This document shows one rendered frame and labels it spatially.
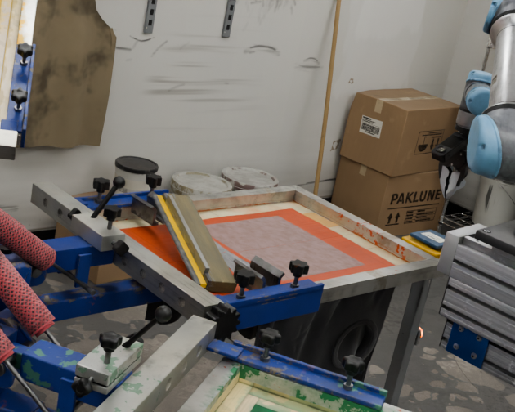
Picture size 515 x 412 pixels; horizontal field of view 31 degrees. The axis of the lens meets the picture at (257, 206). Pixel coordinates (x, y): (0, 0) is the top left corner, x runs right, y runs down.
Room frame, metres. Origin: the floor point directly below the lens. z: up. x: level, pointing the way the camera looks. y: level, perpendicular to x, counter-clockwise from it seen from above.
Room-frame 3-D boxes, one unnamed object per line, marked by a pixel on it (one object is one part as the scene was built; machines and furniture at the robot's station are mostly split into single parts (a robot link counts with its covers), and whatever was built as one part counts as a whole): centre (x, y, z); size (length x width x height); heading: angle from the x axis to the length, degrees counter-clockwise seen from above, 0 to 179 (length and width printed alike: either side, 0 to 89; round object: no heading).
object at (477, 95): (2.42, -0.54, 1.40); 0.11 x 0.11 x 0.08; 85
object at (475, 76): (2.51, -0.53, 1.40); 0.09 x 0.08 x 0.11; 175
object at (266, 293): (1.82, -0.06, 0.97); 0.30 x 0.05 x 0.07; 135
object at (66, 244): (1.79, 0.36, 1.02); 0.17 x 0.06 x 0.05; 135
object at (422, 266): (2.19, -0.03, 0.97); 0.79 x 0.58 x 0.04; 135
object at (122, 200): (2.21, 0.33, 0.97); 0.30 x 0.05 x 0.07; 135
